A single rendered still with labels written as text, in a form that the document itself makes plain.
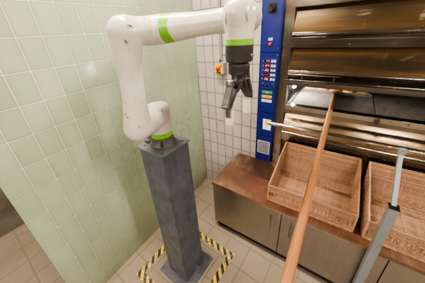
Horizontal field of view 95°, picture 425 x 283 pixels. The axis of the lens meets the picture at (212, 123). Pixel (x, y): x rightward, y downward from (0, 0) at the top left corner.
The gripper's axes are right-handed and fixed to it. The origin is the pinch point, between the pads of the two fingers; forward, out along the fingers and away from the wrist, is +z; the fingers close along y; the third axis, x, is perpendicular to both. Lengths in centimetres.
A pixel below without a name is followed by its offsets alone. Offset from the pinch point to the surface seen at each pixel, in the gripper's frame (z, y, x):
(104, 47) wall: -25, -5, -96
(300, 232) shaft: 27.0, 15.1, 30.2
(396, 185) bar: 44, -51, 62
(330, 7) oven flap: -41, -101, 12
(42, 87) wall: -9, 33, -95
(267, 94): 20, -95, -23
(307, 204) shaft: 26.7, 3.0, 29.4
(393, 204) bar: 51, -44, 62
